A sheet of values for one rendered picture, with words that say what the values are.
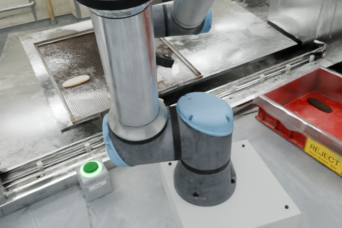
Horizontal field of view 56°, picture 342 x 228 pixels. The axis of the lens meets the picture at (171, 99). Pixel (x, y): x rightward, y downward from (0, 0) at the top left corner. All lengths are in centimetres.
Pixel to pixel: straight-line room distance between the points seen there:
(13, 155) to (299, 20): 123
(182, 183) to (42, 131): 60
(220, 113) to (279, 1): 101
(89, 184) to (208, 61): 70
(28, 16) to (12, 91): 326
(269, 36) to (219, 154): 94
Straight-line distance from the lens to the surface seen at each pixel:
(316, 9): 147
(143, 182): 92
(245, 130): 108
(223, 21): 160
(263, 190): 81
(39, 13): 470
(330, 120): 119
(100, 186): 88
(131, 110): 55
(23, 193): 94
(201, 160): 68
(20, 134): 121
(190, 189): 74
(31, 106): 133
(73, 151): 102
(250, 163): 86
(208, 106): 65
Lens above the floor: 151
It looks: 34 degrees down
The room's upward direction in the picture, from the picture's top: 3 degrees counter-clockwise
